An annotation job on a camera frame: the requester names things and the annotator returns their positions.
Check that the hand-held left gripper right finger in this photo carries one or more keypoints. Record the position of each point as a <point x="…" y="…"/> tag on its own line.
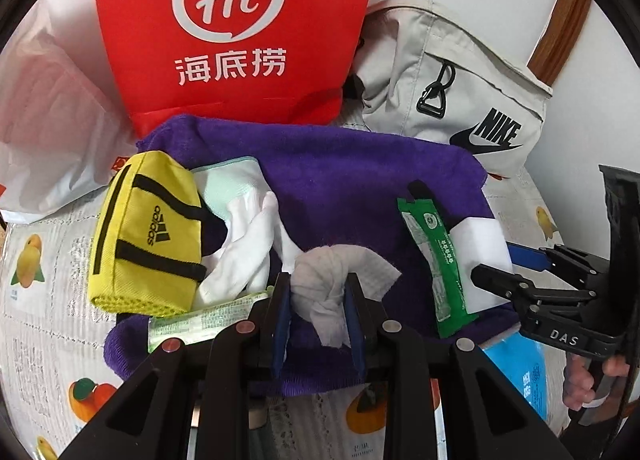
<point x="354" y="330"/>

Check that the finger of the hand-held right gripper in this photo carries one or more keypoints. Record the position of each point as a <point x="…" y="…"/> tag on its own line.
<point x="500" y="282"/>
<point x="530" y="257"/>

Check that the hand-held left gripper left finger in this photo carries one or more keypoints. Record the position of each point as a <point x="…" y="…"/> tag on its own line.
<point x="281" y="325"/>

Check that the white sponge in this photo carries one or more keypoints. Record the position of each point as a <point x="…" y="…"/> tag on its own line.
<point x="487" y="260"/>

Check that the white knotted wipe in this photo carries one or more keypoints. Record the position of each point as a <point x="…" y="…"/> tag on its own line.
<point x="325" y="280"/>

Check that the dark green packet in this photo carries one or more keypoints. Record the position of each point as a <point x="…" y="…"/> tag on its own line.
<point x="440" y="265"/>

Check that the light green packet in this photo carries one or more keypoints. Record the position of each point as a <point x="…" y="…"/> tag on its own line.
<point x="200" y="320"/>

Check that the mint green cloth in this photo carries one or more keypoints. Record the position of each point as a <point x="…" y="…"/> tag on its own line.
<point x="220" y="185"/>

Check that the purple towel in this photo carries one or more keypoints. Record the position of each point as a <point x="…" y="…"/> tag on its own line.
<point x="350" y="174"/>

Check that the yellow pouch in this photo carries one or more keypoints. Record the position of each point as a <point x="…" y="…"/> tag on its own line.
<point x="135" y="250"/>

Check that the person's right hand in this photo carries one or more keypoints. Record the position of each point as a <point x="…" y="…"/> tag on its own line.
<point x="577" y="385"/>

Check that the blue tissue packet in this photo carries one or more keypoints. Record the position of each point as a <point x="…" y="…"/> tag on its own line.
<point x="515" y="370"/>

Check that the grey sling bag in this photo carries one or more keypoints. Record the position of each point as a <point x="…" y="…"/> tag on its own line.
<point x="400" y="64"/>

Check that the white plastic bag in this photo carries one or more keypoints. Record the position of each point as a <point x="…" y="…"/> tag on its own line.
<point x="50" y="114"/>

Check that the red paper bag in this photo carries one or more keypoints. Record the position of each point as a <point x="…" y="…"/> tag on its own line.
<point x="140" y="14"/>

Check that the wooden frame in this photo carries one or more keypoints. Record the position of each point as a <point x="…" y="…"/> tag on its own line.
<point x="560" y="29"/>

